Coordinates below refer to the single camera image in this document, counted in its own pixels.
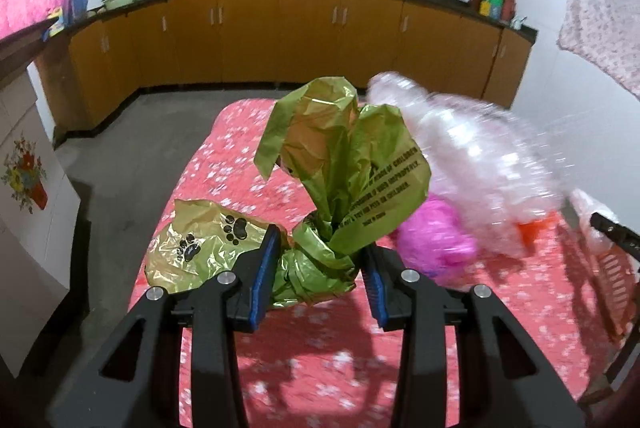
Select white bag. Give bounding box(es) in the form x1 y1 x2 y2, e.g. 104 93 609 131
570 189 620 256

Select small orange bag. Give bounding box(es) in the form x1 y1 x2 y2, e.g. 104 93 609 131
518 211 556 247

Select large clear bubble wrap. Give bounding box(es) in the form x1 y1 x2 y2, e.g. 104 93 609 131
366 71 572 259

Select purple plastic bag ball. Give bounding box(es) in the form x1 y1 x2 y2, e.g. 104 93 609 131
392 195 480 280

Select olive green paw-print bag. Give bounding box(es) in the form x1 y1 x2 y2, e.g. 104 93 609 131
144 77 431 308

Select red plastic basket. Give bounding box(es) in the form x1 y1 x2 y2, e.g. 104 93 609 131
586 245 637 342

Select red floral tablecloth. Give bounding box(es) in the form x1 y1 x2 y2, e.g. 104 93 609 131
171 99 615 427

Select flower-painted white cabinet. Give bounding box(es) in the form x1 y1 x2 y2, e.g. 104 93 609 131
1 71 80 377

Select pink floral hanging cloth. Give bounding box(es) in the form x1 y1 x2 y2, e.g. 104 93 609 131
558 0 639 96

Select white cup on counter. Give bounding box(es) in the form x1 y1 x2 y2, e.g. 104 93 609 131
510 17 527 30

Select lower wooden cabinets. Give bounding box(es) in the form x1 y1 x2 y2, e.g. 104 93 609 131
35 0 537 136

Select yellow box on sill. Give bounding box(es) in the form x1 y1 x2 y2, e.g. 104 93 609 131
43 7 65 40

